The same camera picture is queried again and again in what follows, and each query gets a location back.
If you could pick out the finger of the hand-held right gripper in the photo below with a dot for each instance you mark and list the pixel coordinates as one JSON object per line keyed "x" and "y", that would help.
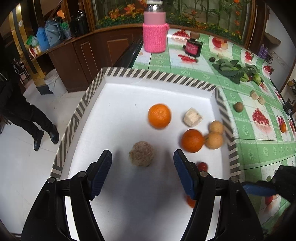
{"x": 259, "y": 188}

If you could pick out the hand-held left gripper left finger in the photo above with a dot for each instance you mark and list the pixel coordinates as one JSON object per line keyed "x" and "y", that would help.
{"x": 101, "y": 178}

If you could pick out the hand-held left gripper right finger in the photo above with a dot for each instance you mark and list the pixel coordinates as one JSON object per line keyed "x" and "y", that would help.
{"x": 185, "y": 176}

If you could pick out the red jujube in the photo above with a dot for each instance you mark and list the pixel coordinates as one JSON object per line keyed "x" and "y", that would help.
{"x": 202, "y": 166}
{"x": 190, "y": 202}

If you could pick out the orange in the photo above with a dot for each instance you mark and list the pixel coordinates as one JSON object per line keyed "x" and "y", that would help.
{"x": 192, "y": 140}
{"x": 159, "y": 115}

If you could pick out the tan round fruit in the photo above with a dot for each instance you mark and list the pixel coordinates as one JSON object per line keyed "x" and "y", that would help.
{"x": 214, "y": 140}
{"x": 216, "y": 127}

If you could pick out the brown fuzzy ball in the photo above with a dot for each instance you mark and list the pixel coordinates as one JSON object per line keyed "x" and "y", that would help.
{"x": 141, "y": 153}

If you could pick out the sugarcane piece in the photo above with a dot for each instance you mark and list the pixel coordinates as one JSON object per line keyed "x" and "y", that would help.
{"x": 261, "y": 100}
{"x": 193, "y": 117}
{"x": 254, "y": 94}

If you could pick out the white box with striped rim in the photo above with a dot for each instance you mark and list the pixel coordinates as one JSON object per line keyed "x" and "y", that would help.
{"x": 129, "y": 104}

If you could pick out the fruit print tablecloth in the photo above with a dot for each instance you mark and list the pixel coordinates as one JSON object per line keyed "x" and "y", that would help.
{"x": 254, "y": 143}

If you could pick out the brown kiwi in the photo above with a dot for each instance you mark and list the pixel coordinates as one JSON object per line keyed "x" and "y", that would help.
{"x": 238, "y": 107}

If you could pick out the white plastic bucket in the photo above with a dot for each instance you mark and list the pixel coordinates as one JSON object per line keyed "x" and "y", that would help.
{"x": 55, "y": 81}

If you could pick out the bok choy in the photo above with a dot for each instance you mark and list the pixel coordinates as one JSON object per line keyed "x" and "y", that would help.
{"x": 227, "y": 68}
{"x": 254, "y": 74}

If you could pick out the brown wooden cabinet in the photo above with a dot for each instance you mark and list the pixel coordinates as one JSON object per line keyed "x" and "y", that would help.
{"x": 81, "y": 58}

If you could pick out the black jar with red label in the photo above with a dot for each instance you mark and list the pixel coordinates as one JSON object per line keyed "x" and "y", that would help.
{"x": 193, "y": 48}

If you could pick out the purple spray can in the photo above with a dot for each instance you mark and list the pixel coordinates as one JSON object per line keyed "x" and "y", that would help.
{"x": 266, "y": 52}
{"x": 262, "y": 51}

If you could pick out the small brown block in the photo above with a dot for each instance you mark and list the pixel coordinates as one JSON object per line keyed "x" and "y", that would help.
{"x": 195, "y": 35}

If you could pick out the bottle with pink knitted sleeve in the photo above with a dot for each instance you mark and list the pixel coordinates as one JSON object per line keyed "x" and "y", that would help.
{"x": 154, "y": 37}

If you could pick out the blue plastic jug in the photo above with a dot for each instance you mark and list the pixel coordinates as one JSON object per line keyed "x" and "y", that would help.
{"x": 42, "y": 39}

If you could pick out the grey-blue kettle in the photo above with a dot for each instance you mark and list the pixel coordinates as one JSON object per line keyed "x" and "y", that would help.
{"x": 54, "y": 33}

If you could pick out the green white packet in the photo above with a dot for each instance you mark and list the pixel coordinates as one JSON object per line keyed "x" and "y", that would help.
{"x": 32, "y": 41}

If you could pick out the black pot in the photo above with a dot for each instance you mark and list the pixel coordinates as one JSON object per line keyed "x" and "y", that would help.
{"x": 79, "y": 25}

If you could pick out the flower garden display panel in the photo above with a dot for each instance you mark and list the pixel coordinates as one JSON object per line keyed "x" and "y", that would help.
{"x": 208, "y": 14}

